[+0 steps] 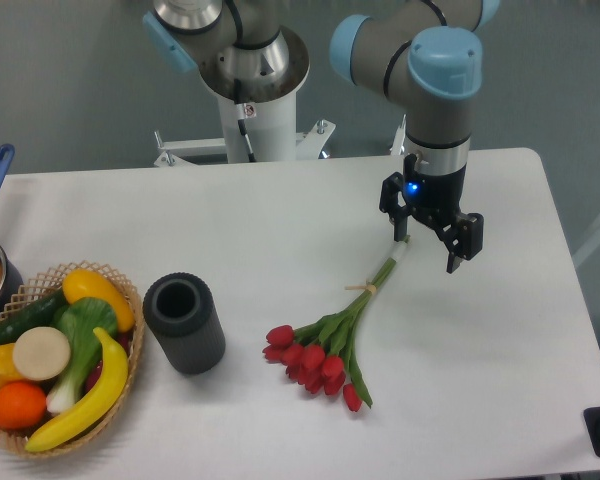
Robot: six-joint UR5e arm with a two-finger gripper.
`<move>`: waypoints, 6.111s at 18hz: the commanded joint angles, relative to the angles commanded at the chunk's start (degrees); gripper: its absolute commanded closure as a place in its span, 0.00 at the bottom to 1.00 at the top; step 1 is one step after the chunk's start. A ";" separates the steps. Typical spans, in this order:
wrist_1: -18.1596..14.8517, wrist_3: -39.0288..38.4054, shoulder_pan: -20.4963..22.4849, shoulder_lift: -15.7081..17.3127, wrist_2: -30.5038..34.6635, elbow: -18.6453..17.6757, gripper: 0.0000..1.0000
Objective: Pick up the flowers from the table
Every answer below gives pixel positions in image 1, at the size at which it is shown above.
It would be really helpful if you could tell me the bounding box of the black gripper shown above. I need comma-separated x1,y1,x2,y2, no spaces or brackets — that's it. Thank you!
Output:
379,154,484,273

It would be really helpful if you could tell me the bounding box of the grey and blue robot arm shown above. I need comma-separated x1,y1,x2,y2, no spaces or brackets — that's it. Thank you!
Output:
143,1,498,271

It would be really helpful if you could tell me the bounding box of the red tulip bouquet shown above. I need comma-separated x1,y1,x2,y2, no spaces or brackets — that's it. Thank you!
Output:
262,237,410,412

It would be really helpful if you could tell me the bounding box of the dark grey ribbed vase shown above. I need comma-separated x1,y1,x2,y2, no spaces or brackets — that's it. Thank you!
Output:
143,272,226,375

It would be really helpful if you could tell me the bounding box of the red fruit in basket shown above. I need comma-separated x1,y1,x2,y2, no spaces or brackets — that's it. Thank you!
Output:
83,332,131,394

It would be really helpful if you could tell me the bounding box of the yellow banana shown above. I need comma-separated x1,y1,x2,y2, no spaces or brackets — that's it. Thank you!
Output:
25,327,129,453

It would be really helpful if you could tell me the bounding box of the green bok choy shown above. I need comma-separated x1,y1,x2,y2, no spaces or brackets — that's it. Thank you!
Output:
46,297,118,416

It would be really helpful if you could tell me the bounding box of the green cucumber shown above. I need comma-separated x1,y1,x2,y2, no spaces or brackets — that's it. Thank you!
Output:
0,289,68,345

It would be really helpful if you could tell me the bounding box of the woven wicker basket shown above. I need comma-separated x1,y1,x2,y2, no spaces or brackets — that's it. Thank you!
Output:
0,260,146,455

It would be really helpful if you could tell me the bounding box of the beige round mushroom cap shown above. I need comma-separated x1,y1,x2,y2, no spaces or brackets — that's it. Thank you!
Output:
12,327,71,381

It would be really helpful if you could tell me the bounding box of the orange fruit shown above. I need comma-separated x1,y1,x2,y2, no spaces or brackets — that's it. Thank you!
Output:
0,381,46,430

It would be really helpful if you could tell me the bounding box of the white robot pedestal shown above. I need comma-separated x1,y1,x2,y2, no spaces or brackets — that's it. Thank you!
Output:
149,26,336,167

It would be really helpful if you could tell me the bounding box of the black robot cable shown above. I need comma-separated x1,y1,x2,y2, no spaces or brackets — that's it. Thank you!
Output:
232,78,258,164

